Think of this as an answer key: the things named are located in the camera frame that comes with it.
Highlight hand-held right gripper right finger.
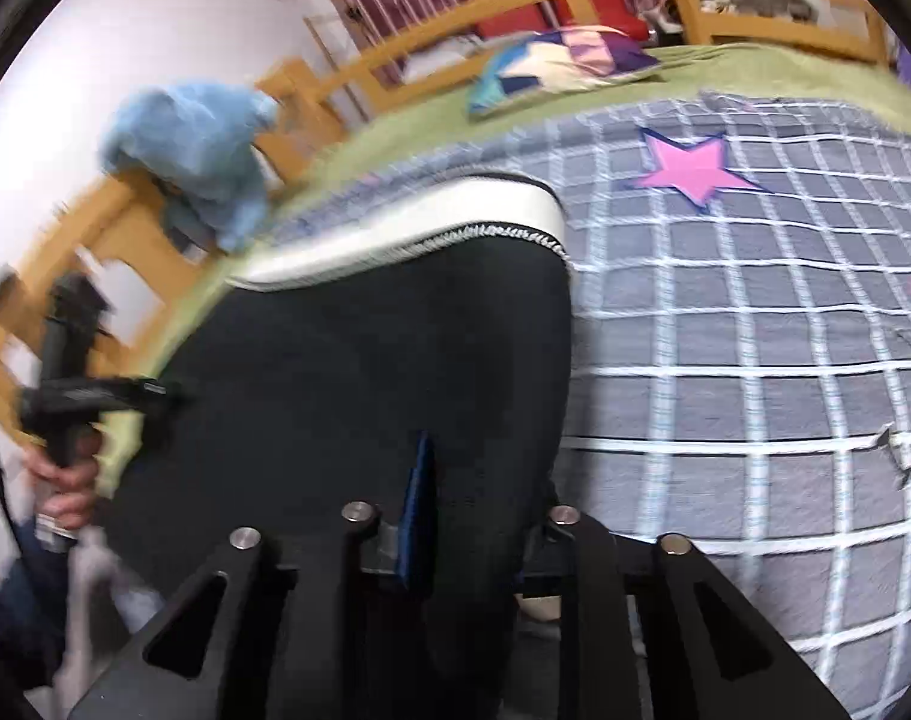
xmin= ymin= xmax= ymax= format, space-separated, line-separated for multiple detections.
xmin=511 ymin=504 xmax=850 ymax=720

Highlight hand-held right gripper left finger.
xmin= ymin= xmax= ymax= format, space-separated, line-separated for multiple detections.
xmin=73 ymin=431 xmax=437 ymax=720

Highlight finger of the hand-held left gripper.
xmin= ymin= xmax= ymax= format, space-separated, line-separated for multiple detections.
xmin=97 ymin=379 xmax=196 ymax=419

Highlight black pants with white stripe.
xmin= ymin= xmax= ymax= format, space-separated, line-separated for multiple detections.
xmin=95 ymin=171 xmax=574 ymax=720

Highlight person's left forearm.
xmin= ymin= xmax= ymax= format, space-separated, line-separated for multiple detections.
xmin=0 ymin=521 xmax=77 ymax=700

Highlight person's left hand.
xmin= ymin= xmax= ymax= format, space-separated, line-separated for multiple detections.
xmin=24 ymin=436 xmax=104 ymax=542

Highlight blue plush toy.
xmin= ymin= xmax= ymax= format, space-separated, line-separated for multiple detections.
xmin=99 ymin=82 xmax=281 ymax=256

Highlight grey checked blanket pink stars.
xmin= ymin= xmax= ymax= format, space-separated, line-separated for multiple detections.
xmin=264 ymin=90 xmax=911 ymax=715

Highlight green bed sheet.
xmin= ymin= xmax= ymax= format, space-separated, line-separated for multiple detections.
xmin=88 ymin=41 xmax=911 ymax=500

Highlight wooden rack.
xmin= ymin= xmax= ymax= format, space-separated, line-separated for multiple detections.
xmin=304 ymin=0 xmax=377 ymax=125

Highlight white bedding pile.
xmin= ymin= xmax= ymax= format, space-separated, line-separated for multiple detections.
xmin=399 ymin=36 xmax=494 ymax=83

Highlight colourful patchwork pillow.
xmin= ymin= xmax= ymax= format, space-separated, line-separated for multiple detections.
xmin=466 ymin=25 xmax=664 ymax=118

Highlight grey clothes pile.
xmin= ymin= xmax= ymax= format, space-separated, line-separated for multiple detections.
xmin=696 ymin=0 xmax=818 ymax=25

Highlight wooden bed frame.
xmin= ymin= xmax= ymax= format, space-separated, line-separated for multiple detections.
xmin=0 ymin=0 xmax=898 ymax=458

